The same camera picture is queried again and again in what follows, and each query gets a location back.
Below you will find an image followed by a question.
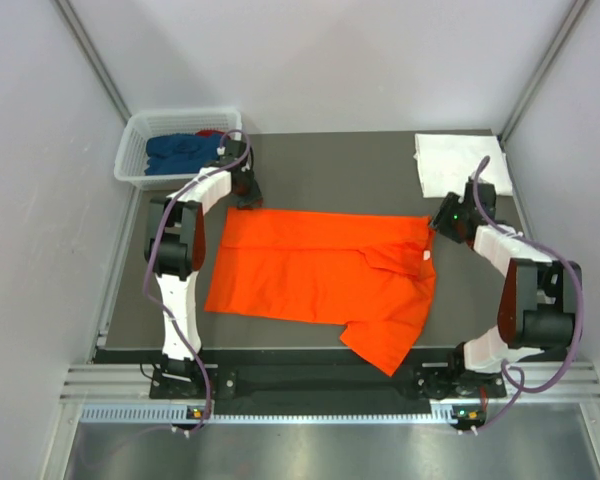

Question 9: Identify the orange t-shirt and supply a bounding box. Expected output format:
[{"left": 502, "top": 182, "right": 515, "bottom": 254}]
[{"left": 205, "top": 208, "right": 436, "bottom": 376}]

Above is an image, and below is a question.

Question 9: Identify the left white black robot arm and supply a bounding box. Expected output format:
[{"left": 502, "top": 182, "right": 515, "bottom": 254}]
[{"left": 143, "top": 130, "right": 263, "bottom": 397}]

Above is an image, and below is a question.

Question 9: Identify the red t-shirt in basket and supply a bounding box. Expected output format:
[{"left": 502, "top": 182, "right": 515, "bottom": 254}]
[{"left": 195, "top": 129, "right": 224, "bottom": 138}]

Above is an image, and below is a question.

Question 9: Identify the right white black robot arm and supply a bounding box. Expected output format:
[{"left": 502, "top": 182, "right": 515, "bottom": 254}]
[{"left": 430, "top": 179, "right": 582, "bottom": 396}]

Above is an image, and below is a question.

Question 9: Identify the blue t-shirt in basket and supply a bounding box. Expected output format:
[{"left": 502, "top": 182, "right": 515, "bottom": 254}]
[{"left": 144, "top": 133, "right": 222, "bottom": 176}]

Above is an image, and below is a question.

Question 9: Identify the aluminium frame rail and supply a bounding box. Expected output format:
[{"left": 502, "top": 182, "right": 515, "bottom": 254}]
[{"left": 59, "top": 362, "right": 600, "bottom": 401}]

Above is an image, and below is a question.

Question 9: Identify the white folded t-shirt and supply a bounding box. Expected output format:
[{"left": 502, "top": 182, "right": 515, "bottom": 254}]
[{"left": 414, "top": 133, "right": 513, "bottom": 198}]

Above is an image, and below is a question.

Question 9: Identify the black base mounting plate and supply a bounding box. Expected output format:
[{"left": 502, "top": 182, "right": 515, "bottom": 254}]
[{"left": 147, "top": 362, "right": 511, "bottom": 416}]

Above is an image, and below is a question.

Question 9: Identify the grey slotted cable duct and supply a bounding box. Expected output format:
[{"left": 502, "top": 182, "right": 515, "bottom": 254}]
[{"left": 80, "top": 404, "right": 480, "bottom": 425}]

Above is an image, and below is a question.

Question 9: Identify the white plastic basket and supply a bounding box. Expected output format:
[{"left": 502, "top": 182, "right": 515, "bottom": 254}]
[{"left": 114, "top": 107, "right": 243, "bottom": 190}]

